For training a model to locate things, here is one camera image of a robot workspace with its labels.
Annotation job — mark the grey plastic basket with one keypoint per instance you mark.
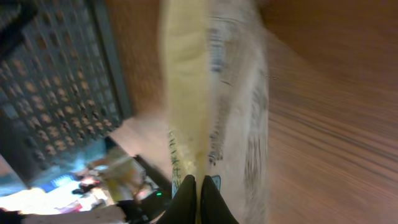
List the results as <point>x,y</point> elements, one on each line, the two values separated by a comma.
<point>62,89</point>

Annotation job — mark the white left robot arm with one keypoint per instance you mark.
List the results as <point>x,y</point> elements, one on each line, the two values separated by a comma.
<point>61,207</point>

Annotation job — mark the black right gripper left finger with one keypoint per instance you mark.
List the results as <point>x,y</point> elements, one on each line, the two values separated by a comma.
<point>183,207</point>

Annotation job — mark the yellow wet wipes pack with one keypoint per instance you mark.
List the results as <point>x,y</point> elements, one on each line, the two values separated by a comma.
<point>213,59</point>

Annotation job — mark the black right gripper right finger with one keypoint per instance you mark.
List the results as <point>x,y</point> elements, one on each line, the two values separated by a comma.
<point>213,209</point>

